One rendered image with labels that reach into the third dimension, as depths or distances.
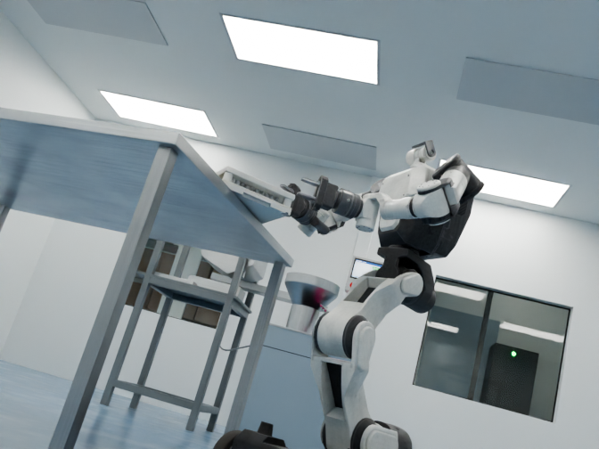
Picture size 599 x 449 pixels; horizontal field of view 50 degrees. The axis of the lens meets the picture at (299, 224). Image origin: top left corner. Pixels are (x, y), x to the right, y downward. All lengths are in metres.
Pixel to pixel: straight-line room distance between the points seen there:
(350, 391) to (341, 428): 0.14
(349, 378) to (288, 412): 1.74
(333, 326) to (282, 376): 1.76
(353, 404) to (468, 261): 4.75
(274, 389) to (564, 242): 4.06
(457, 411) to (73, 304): 4.11
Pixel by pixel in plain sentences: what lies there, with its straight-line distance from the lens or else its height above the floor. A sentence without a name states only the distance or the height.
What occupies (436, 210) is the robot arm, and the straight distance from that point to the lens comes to 2.05.
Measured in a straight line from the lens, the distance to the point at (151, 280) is 4.89.
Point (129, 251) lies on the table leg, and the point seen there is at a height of 0.56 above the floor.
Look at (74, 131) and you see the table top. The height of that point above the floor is 0.84.
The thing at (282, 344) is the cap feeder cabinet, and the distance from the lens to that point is 3.84.
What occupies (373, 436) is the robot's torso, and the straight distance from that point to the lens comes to 2.20.
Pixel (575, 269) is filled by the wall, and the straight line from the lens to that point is 6.99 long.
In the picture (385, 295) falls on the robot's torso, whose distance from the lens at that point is 2.21.
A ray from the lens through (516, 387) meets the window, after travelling 6.76.
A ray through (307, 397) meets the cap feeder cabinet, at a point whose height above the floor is 0.40.
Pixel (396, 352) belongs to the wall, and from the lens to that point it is 6.55.
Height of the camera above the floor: 0.30
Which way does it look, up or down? 16 degrees up
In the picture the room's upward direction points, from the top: 16 degrees clockwise
